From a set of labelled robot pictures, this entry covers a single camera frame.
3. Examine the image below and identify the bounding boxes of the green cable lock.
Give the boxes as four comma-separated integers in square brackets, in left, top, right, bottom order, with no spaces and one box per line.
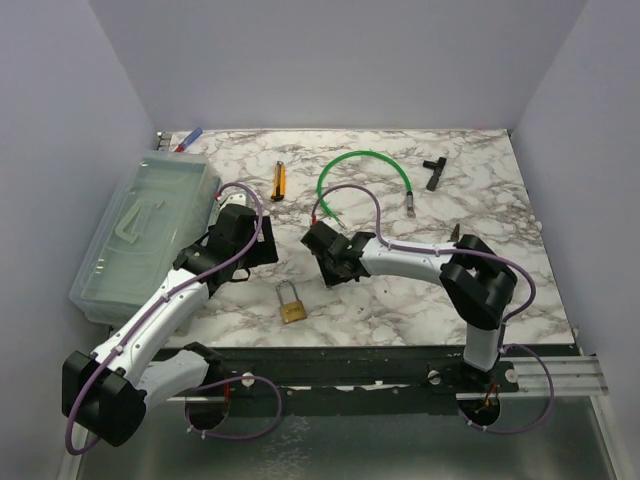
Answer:
[315,150,416,218]

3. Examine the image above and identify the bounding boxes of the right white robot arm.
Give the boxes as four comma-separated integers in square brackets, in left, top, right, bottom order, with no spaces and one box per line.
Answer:
[301,221,517,392]

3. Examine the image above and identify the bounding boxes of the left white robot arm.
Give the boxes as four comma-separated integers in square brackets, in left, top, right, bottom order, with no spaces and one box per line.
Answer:
[61,204,278,455]

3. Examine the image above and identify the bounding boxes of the brass padlock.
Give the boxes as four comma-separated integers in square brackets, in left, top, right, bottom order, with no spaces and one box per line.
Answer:
[276,280,307,325]

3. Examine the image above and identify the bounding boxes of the yellow utility knife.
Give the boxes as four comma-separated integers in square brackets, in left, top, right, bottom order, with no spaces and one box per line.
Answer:
[271,161,286,202]

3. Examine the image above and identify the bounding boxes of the clear plastic storage box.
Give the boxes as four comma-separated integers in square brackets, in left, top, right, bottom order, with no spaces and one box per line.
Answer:
[69,151,222,327]

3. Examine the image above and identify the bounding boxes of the black T-shaped tool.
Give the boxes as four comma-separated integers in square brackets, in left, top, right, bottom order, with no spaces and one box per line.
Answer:
[422,157,447,192]

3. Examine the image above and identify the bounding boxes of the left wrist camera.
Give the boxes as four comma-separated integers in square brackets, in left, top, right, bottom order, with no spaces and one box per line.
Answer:
[220,193,249,207]

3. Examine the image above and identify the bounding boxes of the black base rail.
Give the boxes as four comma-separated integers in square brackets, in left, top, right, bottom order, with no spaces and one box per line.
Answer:
[164,344,521,417]

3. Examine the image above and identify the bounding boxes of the yellow handled pliers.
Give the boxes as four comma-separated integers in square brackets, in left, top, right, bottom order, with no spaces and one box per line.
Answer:
[450,223,460,243]

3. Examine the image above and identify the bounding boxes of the aluminium extrusion rail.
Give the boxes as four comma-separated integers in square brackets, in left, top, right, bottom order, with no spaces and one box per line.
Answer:
[501,356,609,398]

